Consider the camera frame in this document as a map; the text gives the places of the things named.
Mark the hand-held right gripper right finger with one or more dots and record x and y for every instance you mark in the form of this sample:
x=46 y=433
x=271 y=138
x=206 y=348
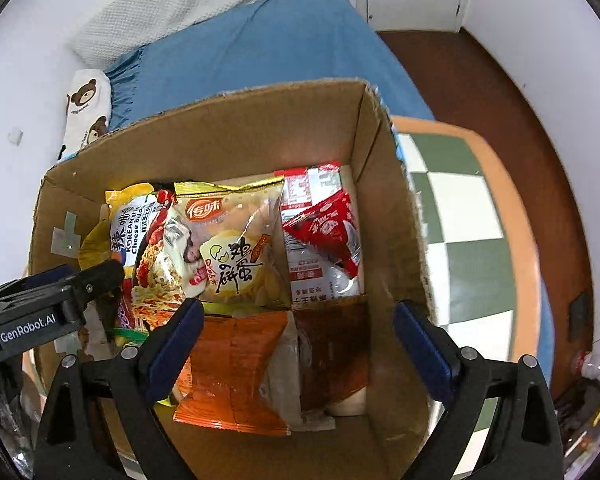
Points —
x=425 y=355

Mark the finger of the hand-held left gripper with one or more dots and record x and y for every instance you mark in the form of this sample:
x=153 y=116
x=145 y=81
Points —
x=45 y=277
x=100 y=277

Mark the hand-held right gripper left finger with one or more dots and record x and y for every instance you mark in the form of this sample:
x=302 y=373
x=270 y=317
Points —
x=172 y=350

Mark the yellow noodle packet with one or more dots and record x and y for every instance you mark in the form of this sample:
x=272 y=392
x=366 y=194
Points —
x=130 y=230

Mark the orange snack packet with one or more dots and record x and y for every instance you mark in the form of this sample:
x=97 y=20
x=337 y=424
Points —
x=230 y=370

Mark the dark red snack packet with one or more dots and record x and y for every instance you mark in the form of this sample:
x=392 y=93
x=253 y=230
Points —
x=330 y=350

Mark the white snack packet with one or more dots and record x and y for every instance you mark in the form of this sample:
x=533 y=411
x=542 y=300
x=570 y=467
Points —
x=285 y=385

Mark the red and silver snack packet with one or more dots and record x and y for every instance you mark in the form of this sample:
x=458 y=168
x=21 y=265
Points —
x=305 y=280

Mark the printed cardboard box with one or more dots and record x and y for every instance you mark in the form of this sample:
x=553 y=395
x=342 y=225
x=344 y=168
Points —
x=380 y=210

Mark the clear egg cake packet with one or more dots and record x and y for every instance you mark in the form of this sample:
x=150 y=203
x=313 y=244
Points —
x=235 y=260

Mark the red crinkled snack packet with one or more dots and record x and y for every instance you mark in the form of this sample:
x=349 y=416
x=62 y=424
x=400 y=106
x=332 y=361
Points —
x=330 y=230

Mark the clear plastic bottle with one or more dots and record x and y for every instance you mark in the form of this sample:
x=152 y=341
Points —
x=590 y=364

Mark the bear print pillow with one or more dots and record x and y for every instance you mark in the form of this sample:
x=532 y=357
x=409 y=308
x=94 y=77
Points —
x=87 y=105

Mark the white textured towel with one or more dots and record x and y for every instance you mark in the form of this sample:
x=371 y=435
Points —
x=180 y=0

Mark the blue blanket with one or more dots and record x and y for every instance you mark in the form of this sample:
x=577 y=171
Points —
x=280 y=45

